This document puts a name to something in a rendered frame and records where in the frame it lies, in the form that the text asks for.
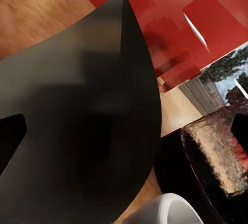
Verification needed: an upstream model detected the coffee cup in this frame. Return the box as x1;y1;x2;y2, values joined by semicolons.
120;193;204;224

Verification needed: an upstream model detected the paper coffee filter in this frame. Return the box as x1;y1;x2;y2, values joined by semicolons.
0;0;162;224

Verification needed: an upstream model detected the electric kettle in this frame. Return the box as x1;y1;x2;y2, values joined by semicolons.
153;100;248;224

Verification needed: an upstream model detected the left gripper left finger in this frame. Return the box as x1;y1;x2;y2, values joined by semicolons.
0;114;27;175

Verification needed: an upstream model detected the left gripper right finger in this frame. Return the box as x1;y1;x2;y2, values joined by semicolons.
231;113;248;155

